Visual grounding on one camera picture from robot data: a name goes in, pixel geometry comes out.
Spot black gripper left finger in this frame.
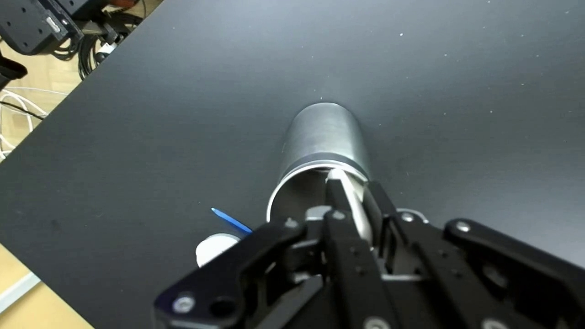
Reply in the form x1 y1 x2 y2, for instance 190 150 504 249
152 178 398 329

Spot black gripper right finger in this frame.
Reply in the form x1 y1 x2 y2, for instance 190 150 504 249
364 179 585 329

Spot silver metal bottle with handle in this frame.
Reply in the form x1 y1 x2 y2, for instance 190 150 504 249
265 101 373 225

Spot white round disc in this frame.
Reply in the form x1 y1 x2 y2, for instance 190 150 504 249
194 232 241 269

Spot black equipment box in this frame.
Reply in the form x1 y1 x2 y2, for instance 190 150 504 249
0 0 84 55

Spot blue handled scissors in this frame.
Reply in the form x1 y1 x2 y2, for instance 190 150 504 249
210 207 254 236

